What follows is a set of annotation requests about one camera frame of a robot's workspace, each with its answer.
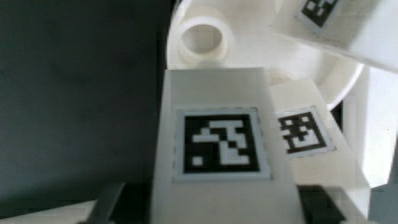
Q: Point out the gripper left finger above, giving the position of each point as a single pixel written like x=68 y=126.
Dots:
x=104 y=210

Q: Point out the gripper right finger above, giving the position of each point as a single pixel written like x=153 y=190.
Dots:
x=327 y=206

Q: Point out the white stool leg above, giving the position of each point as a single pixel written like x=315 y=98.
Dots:
x=320 y=155
x=349 y=26
x=223 y=175

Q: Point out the white front fence wall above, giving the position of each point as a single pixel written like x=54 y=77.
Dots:
x=66 y=215

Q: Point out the white fence wall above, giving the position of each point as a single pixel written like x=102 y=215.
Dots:
x=66 y=215
x=370 y=128

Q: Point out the white right fence wall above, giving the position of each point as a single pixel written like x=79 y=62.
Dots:
x=370 y=128

